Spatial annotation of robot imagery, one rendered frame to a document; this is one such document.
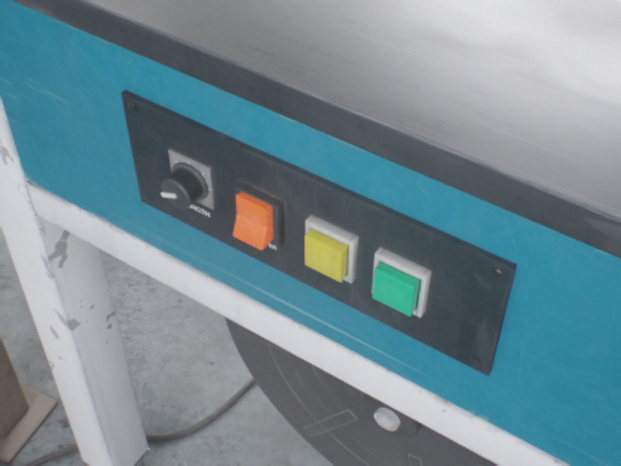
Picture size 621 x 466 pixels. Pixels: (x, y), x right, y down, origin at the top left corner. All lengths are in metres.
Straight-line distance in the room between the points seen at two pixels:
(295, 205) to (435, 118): 0.11
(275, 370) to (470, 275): 0.56
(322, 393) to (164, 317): 0.39
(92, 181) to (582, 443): 0.36
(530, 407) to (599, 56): 0.19
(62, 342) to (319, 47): 0.48
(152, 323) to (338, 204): 0.84
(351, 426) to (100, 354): 0.28
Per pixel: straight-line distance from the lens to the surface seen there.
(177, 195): 0.54
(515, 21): 0.51
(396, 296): 0.48
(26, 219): 0.75
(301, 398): 1.01
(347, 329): 0.56
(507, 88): 0.46
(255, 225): 0.52
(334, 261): 0.49
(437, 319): 0.50
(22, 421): 1.24
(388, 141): 0.44
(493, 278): 0.46
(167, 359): 1.26
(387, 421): 0.87
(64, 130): 0.63
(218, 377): 1.23
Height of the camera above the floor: 1.01
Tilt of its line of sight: 46 degrees down
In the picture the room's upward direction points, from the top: straight up
